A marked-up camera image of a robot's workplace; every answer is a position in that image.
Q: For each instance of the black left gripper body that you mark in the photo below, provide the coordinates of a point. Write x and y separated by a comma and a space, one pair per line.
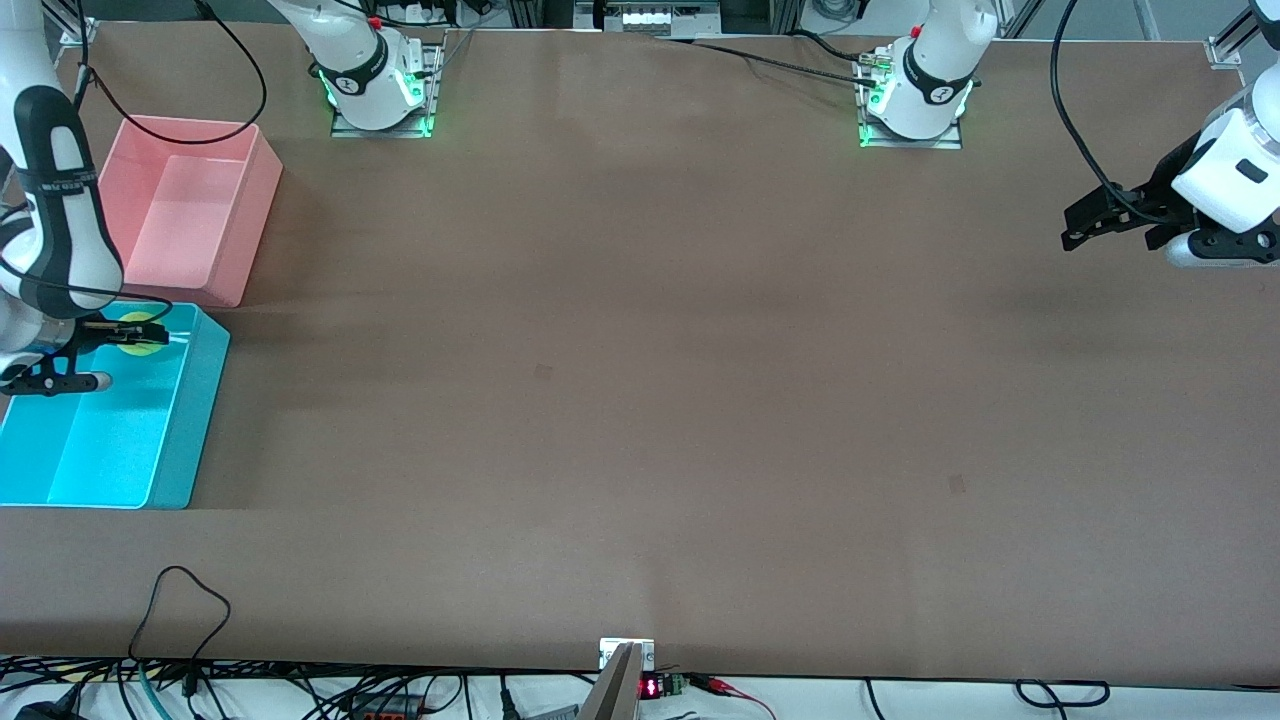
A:
1163, 186

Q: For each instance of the yellow tennis ball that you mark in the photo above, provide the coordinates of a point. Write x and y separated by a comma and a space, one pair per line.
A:
143, 350

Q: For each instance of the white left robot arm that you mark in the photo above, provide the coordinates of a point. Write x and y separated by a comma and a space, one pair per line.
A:
930, 70

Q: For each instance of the blue plastic bin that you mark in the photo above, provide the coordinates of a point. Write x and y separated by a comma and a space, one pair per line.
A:
120, 440

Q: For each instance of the pink plastic bin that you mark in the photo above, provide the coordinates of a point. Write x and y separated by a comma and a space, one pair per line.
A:
190, 220

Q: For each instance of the black power adapter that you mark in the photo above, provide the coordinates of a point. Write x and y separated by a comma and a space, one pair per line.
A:
40, 710

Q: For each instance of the grey power strip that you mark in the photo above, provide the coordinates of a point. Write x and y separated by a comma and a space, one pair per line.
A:
645, 18

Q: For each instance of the red LED display board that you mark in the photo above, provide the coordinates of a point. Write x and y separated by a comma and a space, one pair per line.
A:
652, 688

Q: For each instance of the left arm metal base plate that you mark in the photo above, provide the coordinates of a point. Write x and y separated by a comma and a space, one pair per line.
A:
955, 140

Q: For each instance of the aluminium frame corner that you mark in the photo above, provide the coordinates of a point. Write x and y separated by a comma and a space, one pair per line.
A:
80, 32
1225, 50

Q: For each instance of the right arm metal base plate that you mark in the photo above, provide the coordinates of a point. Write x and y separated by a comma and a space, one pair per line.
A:
430, 110

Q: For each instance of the silver camera mount bracket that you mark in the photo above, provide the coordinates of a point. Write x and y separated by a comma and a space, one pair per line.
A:
610, 652

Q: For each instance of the grey camera post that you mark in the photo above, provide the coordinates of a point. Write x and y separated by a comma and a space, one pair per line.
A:
615, 695

